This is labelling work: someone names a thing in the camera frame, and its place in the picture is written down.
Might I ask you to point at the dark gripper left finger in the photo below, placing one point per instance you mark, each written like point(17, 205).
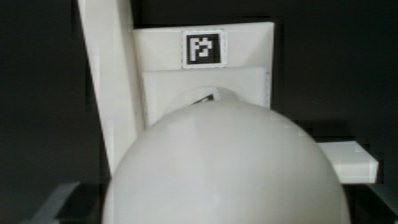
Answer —
point(74, 205)

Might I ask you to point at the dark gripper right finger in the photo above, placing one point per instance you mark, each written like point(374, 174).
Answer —
point(372, 204)

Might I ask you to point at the white lamp bulb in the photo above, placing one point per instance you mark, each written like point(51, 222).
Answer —
point(225, 168)

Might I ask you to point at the white lamp base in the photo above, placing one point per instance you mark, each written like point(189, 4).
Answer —
point(205, 63)

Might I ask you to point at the white front border bar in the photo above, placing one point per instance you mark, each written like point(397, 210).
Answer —
point(355, 163)

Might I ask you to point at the white border bar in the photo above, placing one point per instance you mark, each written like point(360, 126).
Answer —
point(108, 24)
point(355, 163)

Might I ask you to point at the white right border bar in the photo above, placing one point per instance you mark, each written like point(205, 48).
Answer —
point(108, 24)

